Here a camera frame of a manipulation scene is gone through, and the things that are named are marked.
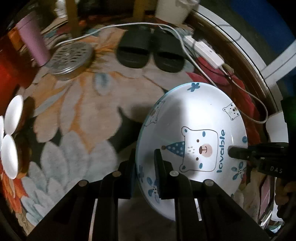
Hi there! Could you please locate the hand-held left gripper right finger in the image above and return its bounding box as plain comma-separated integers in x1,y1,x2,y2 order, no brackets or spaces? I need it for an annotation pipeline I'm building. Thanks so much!
154,148,270,241

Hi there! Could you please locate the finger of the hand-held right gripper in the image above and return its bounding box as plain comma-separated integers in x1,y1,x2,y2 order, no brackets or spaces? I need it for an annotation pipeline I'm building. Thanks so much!
228,145,257,163

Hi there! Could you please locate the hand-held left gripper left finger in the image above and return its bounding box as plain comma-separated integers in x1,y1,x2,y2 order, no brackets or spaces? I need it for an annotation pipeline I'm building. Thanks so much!
28,148,137,241

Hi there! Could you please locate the bear print plate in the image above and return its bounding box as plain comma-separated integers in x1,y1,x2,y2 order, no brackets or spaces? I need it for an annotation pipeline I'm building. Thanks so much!
135,82,249,222

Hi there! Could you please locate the person's right hand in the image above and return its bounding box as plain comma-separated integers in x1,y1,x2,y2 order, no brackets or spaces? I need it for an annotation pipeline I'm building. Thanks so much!
274,178,296,207

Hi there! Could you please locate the white power strip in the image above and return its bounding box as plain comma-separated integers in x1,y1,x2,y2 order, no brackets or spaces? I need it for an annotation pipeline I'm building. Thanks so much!
184,35,225,69

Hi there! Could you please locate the black slipper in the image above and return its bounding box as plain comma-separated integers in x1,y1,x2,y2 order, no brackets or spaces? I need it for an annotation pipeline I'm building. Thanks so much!
151,27,186,73
116,25,154,69

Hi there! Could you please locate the black plug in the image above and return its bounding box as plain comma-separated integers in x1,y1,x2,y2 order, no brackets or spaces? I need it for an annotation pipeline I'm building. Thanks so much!
193,28,208,42

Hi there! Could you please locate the perforated metal lid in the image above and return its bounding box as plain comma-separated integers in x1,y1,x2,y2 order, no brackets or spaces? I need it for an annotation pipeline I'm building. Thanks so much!
47,42,94,80

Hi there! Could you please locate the white trash bin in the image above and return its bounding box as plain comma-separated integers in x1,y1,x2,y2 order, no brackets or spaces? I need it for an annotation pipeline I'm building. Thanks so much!
154,0,193,25

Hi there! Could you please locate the red bottle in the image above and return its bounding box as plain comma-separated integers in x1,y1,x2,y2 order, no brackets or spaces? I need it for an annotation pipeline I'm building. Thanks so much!
0,35,22,107

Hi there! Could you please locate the wooden stool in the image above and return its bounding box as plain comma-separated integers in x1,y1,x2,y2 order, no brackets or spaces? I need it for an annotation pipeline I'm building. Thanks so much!
65,0,146,40

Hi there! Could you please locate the pink bottle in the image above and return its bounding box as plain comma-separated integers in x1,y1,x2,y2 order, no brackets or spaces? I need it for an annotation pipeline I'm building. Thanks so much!
15,10,51,66

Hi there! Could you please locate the thin white cable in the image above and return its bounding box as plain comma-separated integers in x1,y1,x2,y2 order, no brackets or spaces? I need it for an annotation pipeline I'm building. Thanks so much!
221,64,245,93

